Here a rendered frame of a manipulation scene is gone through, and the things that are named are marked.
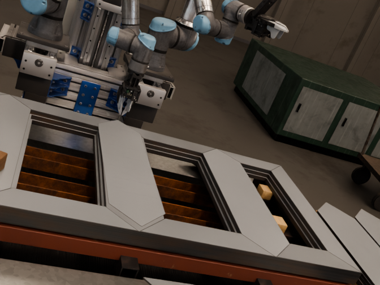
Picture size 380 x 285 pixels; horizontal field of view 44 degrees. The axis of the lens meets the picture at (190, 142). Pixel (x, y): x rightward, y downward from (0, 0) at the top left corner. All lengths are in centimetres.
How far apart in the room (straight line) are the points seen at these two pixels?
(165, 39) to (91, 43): 35
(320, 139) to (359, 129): 49
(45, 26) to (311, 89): 380
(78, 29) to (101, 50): 15
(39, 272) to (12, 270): 7
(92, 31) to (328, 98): 377
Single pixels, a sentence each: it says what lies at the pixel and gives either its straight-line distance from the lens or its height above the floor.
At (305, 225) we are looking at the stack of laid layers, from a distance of 186.
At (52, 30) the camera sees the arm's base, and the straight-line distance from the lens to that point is 219.
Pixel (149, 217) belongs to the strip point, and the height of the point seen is 87.
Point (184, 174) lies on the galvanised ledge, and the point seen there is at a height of 68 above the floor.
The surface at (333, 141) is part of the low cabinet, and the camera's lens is 590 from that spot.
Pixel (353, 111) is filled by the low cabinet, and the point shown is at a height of 62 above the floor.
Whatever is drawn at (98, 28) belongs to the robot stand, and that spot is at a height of 112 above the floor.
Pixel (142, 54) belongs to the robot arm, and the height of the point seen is 117.
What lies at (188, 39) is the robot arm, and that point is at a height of 122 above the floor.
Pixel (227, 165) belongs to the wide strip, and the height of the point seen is 87.
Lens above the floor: 160
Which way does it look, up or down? 21 degrees down
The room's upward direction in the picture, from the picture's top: 22 degrees clockwise
